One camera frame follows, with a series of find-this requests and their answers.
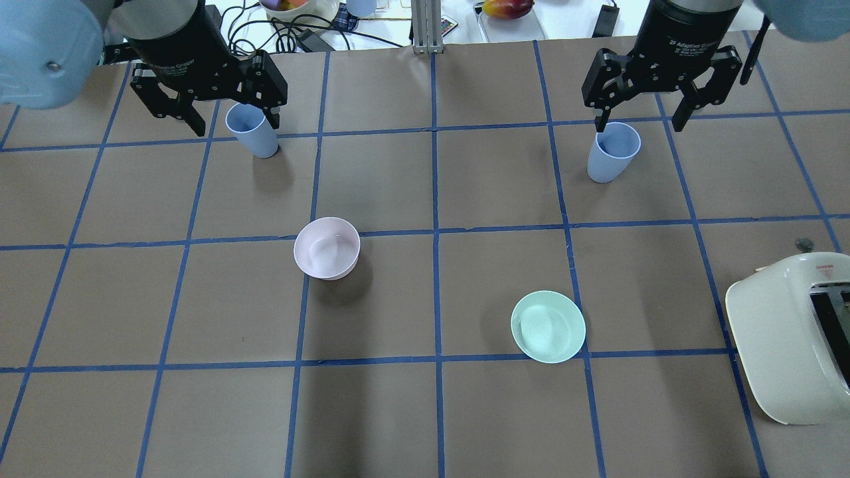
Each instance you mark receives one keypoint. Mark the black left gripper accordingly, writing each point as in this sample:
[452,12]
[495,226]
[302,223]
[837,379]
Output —
[174,34]

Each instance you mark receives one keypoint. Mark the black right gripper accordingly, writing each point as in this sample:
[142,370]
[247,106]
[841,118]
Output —
[682,32]

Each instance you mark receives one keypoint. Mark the blue cup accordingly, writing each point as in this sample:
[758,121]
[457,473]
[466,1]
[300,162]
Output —
[612,151]
[252,129]

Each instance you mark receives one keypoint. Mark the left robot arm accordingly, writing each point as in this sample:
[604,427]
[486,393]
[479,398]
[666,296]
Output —
[50,48]

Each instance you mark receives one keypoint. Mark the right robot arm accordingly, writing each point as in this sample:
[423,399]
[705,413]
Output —
[806,21]

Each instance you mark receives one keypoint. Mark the black power adapter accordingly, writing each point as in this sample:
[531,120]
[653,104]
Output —
[606,20]

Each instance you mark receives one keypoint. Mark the bowl of coloured foam blocks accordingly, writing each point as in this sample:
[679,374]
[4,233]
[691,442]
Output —
[314,14]

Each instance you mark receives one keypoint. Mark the pink bowl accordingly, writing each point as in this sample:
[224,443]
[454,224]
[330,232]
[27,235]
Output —
[327,248]

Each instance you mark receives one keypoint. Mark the white toaster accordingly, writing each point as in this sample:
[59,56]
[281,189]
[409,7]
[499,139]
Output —
[790,326]

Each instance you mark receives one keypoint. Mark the green bowl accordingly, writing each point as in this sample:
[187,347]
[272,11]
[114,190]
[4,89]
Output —
[548,327]

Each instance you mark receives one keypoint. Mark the aluminium frame post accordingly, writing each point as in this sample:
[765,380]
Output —
[427,27]

